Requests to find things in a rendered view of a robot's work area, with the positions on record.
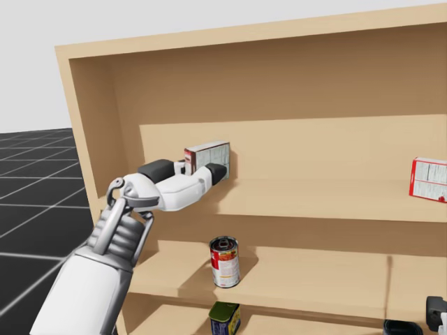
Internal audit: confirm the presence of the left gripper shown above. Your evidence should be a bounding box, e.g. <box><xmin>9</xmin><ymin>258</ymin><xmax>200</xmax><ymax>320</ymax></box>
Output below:
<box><xmin>106</xmin><ymin>159</ymin><xmax>230</xmax><ymax>213</ymax></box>

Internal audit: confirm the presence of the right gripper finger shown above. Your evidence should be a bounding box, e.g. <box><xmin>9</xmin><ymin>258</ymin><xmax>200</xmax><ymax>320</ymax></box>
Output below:
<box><xmin>426</xmin><ymin>295</ymin><xmax>447</xmax><ymax>335</ymax></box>

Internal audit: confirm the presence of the brown and white carton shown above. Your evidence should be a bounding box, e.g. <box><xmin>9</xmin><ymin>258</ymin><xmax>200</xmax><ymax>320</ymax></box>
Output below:
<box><xmin>184</xmin><ymin>140</ymin><xmax>231</xmax><ymax>181</ymax></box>

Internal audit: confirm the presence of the blue flat can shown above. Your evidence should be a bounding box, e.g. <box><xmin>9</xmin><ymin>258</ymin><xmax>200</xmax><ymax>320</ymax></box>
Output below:
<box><xmin>383</xmin><ymin>319</ymin><xmax>424</xmax><ymax>335</ymax></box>

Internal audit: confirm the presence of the red and white can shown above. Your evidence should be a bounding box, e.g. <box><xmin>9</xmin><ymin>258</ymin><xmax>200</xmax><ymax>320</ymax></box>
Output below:
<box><xmin>209</xmin><ymin>236</ymin><xmax>242</xmax><ymax>289</ymax></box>

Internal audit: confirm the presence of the red and white carton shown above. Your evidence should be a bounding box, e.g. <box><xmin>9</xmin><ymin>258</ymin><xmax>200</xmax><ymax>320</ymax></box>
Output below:
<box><xmin>408</xmin><ymin>156</ymin><xmax>447</xmax><ymax>203</ymax></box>

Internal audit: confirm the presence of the pale wooden shelf unit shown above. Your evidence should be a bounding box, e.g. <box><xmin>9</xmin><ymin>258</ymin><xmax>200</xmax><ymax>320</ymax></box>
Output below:
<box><xmin>54</xmin><ymin>21</ymin><xmax>447</xmax><ymax>335</ymax></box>

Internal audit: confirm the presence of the green and blue rectangular can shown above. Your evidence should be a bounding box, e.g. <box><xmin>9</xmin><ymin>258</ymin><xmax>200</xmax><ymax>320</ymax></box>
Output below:
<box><xmin>208</xmin><ymin>301</ymin><xmax>242</xmax><ymax>335</ymax></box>

